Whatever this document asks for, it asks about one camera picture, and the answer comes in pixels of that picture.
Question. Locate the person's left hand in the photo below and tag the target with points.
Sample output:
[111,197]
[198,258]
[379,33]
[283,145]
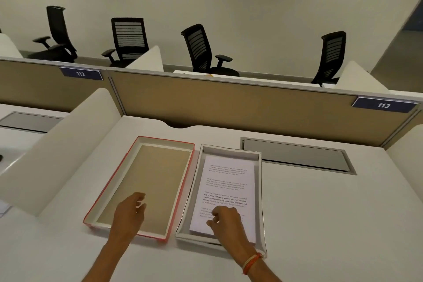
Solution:
[127,219]

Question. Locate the person's right hand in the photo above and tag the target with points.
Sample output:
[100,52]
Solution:
[231,229]

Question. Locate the blue desk number sign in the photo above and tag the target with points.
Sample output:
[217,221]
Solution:
[81,74]
[383,105]

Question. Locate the white printed paper stack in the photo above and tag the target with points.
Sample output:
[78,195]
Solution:
[228,179]

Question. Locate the person's left forearm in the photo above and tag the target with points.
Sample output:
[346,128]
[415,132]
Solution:
[105,265]

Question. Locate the blue lockers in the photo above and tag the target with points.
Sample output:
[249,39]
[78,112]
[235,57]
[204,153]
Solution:
[416,20]

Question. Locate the white desk divider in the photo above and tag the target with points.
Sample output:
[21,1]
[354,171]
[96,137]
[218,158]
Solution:
[148,62]
[8,47]
[66,146]
[357,82]
[408,156]

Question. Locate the black office chair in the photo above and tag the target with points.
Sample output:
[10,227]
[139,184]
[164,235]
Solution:
[57,27]
[333,35]
[224,72]
[129,20]

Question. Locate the wide beige partition panel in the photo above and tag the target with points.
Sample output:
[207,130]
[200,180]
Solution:
[248,106]

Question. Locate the red box lid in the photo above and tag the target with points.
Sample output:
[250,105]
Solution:
[155,176]

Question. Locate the white cardboard box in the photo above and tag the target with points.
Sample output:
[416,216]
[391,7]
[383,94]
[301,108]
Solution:
[228,152]

